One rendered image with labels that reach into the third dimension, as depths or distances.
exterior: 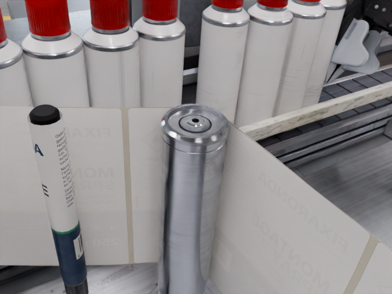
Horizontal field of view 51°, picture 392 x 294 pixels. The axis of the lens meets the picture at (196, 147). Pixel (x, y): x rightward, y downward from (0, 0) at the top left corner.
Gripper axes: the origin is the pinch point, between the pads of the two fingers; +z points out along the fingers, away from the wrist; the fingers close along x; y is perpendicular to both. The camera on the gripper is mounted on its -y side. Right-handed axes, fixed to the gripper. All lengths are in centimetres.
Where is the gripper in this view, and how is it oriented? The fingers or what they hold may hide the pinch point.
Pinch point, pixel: (326, 72)
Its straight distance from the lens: 62.8
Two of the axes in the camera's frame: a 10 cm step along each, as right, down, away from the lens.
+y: 5.2, 5.4, -6.6
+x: 7.1, 1.6, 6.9
